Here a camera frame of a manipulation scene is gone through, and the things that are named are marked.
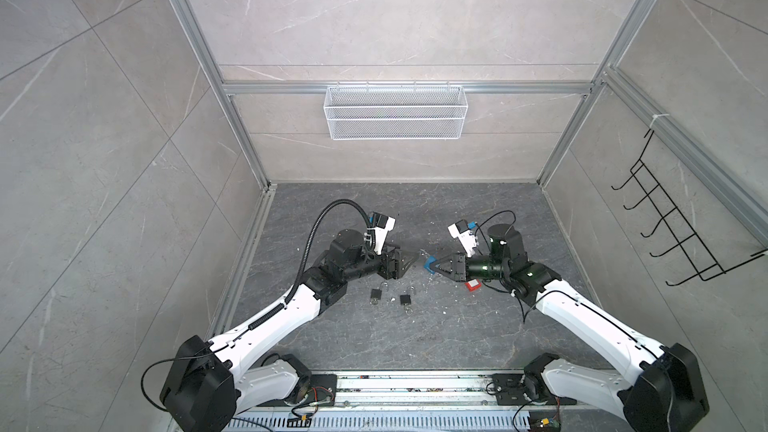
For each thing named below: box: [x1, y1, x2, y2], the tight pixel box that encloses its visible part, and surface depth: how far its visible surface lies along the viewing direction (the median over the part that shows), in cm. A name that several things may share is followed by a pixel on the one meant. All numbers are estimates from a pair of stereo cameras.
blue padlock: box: [420, 248, 437, 275], surface depth 75 cm
